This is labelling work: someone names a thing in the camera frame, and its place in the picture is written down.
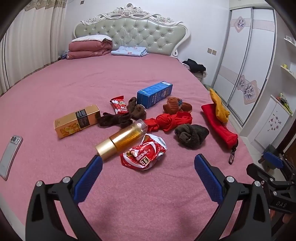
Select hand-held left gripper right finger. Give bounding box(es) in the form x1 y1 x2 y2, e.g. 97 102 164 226
194 153 272 241

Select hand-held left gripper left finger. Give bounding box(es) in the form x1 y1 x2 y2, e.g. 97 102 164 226
25 155 103 241

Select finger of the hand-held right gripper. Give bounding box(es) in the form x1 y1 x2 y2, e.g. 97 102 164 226
264 144 292 172
246 163 277 186

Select dark olive sock ball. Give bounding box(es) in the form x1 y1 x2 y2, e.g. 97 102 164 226
174 124 210 149

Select gold bottle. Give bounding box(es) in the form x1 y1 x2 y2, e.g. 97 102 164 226
95 119 148 162

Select red pouch with clip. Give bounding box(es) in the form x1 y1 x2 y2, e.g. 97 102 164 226
201 103 239 164

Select orange carton box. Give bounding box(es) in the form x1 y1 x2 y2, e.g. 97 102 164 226
54 105 101 139

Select red snack packet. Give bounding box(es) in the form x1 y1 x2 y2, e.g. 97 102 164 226
120 133 167 171

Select dark brown long sock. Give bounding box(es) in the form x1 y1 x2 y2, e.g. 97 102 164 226
97 112 133 128

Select yellow sock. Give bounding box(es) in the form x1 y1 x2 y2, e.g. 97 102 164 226
209 88 230 123

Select red cloth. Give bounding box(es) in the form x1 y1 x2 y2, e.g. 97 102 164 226
144 111 193 133

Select brown orange sock ball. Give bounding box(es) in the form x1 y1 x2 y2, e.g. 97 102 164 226
162 97 193 115

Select white low cabinet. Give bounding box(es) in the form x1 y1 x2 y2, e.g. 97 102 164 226
239 95 294 153

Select green yellow toy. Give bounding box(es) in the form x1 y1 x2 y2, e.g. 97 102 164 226
277 93 293 114

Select red candy wrapper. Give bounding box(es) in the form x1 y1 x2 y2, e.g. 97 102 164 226
110 95 129 114

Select silver smartphone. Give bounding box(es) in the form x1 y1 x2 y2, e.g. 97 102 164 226
0 135 23 181

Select brown snack packet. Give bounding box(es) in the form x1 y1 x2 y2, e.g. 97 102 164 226
127 97 147 120

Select bed with pink sheet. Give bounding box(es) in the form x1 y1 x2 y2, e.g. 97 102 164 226
0 52 257 241

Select blue carton box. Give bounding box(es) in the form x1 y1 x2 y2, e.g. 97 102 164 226
136 81 173 109

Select white sliding door wardrobe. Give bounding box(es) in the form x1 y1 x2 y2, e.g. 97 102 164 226
213 7 278 128

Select black clothing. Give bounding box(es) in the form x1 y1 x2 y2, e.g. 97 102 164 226
182 59 206 72

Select folded pink quilt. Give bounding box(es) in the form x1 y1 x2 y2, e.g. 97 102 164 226
67 35 113 60

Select folded light blue blanket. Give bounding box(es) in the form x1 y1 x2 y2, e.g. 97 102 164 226
111 46 149 57

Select cream curtain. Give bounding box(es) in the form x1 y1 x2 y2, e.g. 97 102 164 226
0 0 66 95

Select tufted green bed headboard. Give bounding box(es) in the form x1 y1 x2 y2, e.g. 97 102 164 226
73 3 191 57

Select white wall shelves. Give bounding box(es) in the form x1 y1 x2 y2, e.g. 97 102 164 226
281 36 296 75

